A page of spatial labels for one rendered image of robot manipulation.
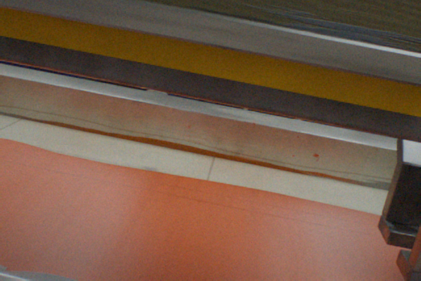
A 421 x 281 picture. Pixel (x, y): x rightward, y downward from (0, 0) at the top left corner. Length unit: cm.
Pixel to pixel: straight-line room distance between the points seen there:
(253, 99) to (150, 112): 20
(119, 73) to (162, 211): 11
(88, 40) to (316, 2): 9
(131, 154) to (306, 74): 20
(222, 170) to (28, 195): 14
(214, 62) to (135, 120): 20
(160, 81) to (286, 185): 19
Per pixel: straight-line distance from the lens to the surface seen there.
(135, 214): 26
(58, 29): 19
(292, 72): 17
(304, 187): 34
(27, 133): 37
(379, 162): 38
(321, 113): 18
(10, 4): 17
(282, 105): 18
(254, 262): 24
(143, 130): 37
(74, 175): 30
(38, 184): 29
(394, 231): 24
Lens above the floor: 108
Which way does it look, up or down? 16 degrees down
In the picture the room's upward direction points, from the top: 10 degrees clockwise
